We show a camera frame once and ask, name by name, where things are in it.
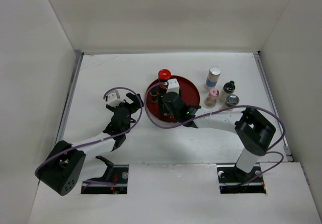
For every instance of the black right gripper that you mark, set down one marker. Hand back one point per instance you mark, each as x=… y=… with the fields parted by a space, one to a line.
x=166 y=108

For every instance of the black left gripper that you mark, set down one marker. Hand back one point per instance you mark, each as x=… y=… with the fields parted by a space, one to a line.
x=134 y=107

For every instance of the small black-cap spice bottle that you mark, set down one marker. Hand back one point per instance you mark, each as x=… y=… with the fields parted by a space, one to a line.
x=154 y=96

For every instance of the red-lid chili sauce jar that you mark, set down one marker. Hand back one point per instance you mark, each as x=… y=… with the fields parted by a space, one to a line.
x=163 y=76

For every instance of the pink-lid spice jar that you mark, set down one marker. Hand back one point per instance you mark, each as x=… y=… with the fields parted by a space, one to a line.
x=211 y=98

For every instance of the tall silver-lid blue-label jar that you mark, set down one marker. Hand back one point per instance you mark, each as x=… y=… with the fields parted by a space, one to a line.
x=213 y=77

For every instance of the clear-dome-lid spice jar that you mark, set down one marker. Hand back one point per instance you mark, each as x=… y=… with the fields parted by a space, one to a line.
x=231 y=101

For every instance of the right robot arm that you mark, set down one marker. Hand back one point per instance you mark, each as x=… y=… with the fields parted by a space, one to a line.
x=254 y=130

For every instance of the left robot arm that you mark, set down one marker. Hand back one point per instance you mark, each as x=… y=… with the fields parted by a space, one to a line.
x=62 y=168

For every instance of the red round tray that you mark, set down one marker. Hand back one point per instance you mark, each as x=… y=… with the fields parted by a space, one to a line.
x=188 y=92

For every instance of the black round-top grinder bottle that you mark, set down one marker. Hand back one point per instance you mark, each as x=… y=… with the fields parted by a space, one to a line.
x=227 y=90

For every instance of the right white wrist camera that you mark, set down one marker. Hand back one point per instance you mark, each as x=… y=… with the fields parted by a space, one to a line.
x=173 y=86

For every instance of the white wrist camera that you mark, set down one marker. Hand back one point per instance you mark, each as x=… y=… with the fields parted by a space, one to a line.
x=173 y=86
x=113 y=99

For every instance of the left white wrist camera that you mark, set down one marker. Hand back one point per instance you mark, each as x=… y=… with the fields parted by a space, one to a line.
x=113 y=99

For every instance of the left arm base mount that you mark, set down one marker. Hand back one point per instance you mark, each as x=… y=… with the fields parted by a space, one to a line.
x=113 y=181

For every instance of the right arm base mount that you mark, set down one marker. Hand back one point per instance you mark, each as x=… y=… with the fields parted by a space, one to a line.
x=235 y=181

